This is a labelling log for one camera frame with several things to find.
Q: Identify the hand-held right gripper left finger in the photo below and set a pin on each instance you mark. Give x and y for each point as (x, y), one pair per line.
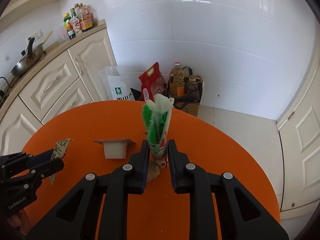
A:
(145, 177)

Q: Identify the brown lid glass jar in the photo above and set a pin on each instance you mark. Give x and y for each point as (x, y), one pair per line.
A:
(192, 85)

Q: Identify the red rice bag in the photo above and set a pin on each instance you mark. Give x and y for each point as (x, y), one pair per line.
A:
(152, 82)

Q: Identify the cream kitchen base cabinet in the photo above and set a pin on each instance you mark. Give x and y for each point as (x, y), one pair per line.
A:
(62, 80)

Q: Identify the white rice bag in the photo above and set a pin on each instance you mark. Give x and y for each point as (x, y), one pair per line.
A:
(117, 85)

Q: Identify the brown food scrap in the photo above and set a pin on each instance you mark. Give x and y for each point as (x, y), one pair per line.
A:
(153, 173)

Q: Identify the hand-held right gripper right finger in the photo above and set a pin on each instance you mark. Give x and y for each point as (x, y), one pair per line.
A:
(172, 177)

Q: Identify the cardboard box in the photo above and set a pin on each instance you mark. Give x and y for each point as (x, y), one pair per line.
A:
(190, 110)

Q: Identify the dark shopping bag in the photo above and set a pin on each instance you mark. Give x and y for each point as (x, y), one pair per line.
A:
(195, 97)

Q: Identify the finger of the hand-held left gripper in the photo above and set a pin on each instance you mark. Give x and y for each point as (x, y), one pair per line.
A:
(50, 167)
(41, 158)

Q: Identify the person's left hand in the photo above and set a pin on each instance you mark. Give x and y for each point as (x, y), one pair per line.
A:
(20, 221)

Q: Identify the white plastic cup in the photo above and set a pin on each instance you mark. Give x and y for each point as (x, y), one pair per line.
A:
(115, 151)

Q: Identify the beige printed wrapper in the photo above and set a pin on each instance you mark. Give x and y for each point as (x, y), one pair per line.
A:
(61, 147)

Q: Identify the white red label bottle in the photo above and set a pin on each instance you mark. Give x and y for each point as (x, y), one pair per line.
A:
(76, 23)

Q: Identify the cooking oil bottle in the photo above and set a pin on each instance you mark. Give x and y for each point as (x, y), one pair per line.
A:
(178, 80)

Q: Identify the clear pink plastic cup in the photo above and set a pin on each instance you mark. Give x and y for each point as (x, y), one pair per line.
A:
(63, 33)

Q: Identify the small dark bottle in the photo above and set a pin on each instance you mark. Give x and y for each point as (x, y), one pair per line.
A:
(71, 33)

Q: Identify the green red white wrapper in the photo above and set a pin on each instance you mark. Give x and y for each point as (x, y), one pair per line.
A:
(157, 130)

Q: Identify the white panel door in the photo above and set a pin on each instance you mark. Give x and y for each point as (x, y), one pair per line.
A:
(302, 142)

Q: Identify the yellow cap green bottle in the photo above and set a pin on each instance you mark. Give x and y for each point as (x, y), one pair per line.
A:
(66, 21)

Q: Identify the white wall socket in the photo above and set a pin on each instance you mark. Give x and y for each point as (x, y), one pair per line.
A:
(35, 35)

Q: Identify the wooden spatula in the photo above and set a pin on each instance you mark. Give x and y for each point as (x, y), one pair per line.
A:
(47, 38)

